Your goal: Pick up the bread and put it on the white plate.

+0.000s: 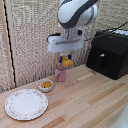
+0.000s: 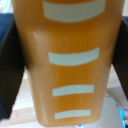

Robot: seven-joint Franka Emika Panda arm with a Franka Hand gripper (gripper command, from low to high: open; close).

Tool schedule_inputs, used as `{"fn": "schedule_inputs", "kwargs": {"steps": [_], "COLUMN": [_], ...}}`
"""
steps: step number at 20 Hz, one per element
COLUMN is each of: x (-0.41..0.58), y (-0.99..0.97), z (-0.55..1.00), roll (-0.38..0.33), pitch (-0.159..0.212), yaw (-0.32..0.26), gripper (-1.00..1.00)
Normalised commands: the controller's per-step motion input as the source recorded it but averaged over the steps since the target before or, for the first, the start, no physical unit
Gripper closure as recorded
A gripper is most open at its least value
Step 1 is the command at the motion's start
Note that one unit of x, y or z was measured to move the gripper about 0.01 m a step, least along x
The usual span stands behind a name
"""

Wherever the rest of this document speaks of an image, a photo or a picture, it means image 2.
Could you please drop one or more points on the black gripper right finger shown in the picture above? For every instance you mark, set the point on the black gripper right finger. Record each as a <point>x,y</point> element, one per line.
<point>122,56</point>

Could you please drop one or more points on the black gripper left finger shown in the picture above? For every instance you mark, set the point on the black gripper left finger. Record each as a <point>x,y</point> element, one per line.
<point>10,66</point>

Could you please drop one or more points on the orange bottle with white label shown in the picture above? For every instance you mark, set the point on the orange bottle with white label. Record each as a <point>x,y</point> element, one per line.
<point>70,73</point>

